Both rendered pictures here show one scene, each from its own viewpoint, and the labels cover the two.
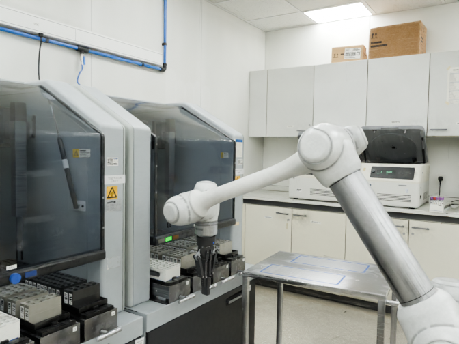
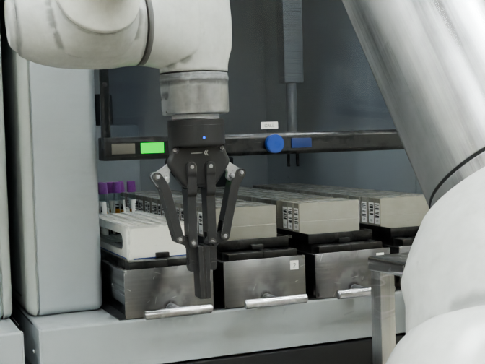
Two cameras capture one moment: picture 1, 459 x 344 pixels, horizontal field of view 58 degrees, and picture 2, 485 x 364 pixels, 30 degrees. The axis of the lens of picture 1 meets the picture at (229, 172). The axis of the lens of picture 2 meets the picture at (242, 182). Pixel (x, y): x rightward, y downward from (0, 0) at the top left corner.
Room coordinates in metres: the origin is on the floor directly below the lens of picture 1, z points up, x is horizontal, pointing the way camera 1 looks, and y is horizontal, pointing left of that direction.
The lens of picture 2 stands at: (0.68, -0.65, 1.00)
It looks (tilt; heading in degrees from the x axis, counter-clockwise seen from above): 3 degrees down; 35
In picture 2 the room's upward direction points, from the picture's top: 2 degrees counter-clockwise
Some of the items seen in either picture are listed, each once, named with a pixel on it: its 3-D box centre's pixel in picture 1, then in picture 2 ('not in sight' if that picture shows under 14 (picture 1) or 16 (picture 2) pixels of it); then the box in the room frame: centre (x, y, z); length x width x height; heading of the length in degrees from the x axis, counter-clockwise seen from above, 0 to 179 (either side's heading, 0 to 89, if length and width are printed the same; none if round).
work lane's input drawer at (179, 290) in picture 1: (125, 275); (115, 259); (1.86, 0.46, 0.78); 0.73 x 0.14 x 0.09; 57
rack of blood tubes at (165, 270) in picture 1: (147, 268); (133, 236); (1.79, 0.35, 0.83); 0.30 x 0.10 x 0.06; 57
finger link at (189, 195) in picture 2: (203, 264); (189, 204); (1.61, 0.09, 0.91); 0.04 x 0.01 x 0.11; 53
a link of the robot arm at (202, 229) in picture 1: (205, 228); (194, 97); (1.62, 0.09, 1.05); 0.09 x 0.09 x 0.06
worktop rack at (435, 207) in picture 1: (440, 206); not in sight; (3.32, -1.69, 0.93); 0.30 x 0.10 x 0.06; 141
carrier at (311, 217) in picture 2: not in sight; (326, 219); (1.99, 0.10, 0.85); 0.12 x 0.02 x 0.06; 146
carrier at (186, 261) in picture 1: (186, 261); (242, 224); (1.86, 0.18, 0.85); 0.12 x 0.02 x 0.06; 148
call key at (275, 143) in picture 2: not in sight; (274, 143); (1.89, 0.14, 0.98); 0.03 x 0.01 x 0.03; 147
